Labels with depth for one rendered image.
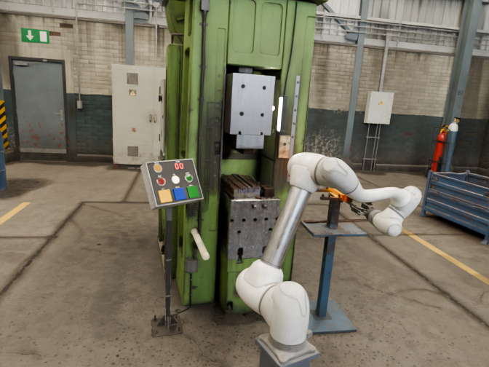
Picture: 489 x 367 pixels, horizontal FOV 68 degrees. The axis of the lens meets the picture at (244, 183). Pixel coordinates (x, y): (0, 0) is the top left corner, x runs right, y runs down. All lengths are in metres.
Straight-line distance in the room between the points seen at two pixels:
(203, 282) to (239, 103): 1.40
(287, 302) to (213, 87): 1.59
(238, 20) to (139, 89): 5.29
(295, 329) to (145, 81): 6.71
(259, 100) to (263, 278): 1.31
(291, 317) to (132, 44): 7.52
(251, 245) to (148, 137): 5.45
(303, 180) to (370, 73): 7.99
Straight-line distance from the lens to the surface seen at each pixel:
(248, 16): 2.68
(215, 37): 2.59
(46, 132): 8.90
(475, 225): 5.64
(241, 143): 2.49
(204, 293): 2.98
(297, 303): 1.51
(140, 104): 7.76
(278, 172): 2.78
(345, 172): 1.56
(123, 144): 7.89
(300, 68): 2.78
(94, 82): 8.56
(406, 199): 2.00
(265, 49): 2.69
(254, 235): 2.64
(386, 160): 9.95
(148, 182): 2.23
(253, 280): 1.64
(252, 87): 2.49
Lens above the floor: 1.61
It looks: 13 degrees down
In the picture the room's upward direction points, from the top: 4 degrees clockwise
